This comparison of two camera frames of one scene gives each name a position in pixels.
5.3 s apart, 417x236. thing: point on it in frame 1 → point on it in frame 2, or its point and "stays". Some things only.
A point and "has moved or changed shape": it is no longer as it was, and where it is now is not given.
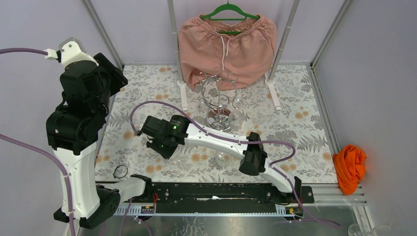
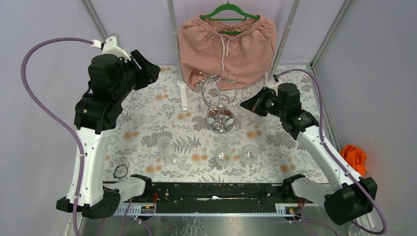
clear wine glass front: x=235 y=119 has moved or changed shape
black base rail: x=217 y=194 stays
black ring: x=121 y=177 stays
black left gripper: x=110 y=72 → x=137 y=70
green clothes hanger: x=247 y=15 stays
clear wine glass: x=223 y=159 stays
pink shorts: x=227 y=54 stays
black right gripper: x=166 y=154 → x=255 y=103
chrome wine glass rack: x=218 y=96 stays
